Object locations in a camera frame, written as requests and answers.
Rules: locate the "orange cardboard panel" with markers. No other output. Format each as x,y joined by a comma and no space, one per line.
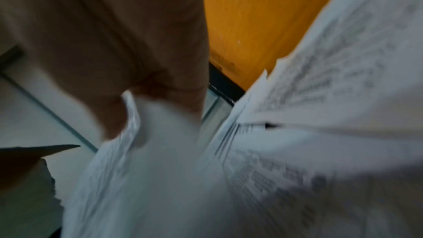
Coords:
257,17

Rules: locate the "pile of printed papers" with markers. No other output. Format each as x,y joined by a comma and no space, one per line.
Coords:
330,127

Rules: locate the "aligned stack of printed sheets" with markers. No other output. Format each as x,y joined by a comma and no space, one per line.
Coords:
148,179

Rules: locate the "person's right hand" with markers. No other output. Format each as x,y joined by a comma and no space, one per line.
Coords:
99,28

